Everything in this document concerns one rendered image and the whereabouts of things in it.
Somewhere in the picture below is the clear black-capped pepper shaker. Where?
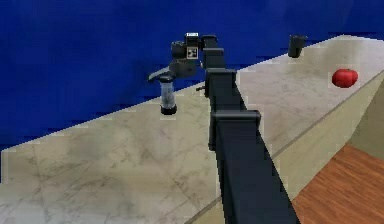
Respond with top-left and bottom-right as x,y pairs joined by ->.
158,75 -> 178,116

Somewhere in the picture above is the red tomato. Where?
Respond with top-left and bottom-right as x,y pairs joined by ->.
331,68 -> 360,89

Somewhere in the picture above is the beige marble-top counter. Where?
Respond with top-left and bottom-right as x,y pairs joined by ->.
0,34 -> 384,224

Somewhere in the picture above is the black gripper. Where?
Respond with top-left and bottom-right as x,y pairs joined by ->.
147,40 -> 198,83

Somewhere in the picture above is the black cylinder cup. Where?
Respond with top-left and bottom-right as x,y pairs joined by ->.
287,34 -> 308,59

